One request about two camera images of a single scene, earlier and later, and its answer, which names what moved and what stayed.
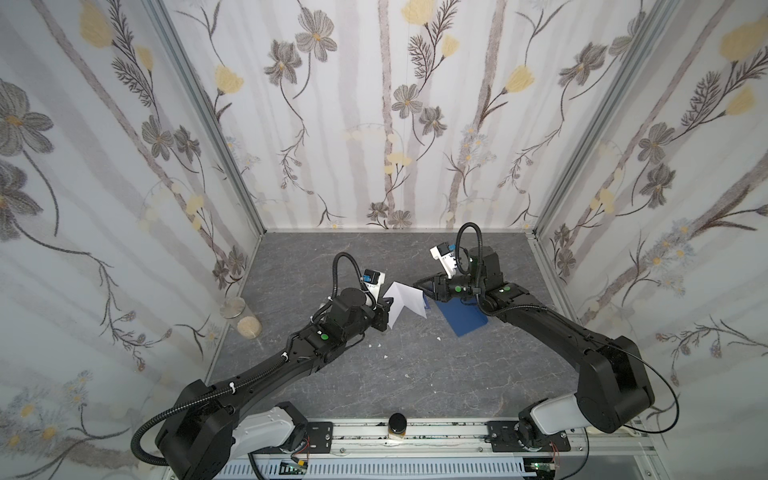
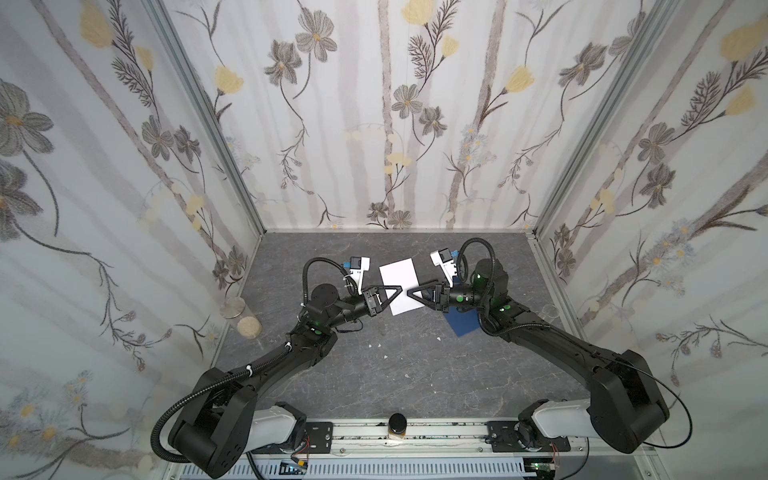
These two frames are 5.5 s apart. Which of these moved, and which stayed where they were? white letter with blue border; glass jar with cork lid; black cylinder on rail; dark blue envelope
Moved: white letter with blue border
Stayed: glass jar with cork lid; dark blue envelope; black cylinder on rail
